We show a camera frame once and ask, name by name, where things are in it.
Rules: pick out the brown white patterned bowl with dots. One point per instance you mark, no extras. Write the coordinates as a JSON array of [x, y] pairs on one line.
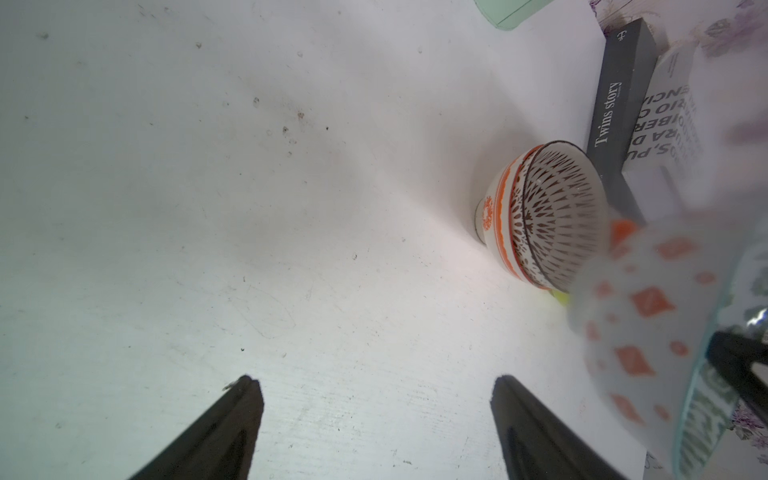
[[559, 215]]

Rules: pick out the green grey patterned bowl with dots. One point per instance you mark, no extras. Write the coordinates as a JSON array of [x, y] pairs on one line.
[[647, 312]]

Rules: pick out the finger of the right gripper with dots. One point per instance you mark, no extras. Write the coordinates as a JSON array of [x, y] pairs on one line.
[[733, 357]]

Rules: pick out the mint green pen cup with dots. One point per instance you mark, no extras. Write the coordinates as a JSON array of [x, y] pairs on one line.
[[506, 15]]

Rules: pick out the lime green bowl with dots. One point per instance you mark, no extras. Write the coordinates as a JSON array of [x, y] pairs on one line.
[[561, 297]]

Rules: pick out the grey book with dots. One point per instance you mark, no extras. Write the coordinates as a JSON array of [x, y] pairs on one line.
[[628, 63]]

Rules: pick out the orange floral white bowl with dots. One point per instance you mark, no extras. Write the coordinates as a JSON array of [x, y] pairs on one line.
[[492, 217]]

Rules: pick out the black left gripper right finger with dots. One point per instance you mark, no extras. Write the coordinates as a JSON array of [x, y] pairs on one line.
[[536, 444]]

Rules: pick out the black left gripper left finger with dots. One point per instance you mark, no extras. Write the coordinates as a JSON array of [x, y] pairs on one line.
[[220, 444]]

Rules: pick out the white book black lettering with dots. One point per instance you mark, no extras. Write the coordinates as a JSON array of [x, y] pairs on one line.
[[701, 136]]

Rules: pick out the plain orange bowl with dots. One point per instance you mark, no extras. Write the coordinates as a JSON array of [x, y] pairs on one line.
[[621, 229]]

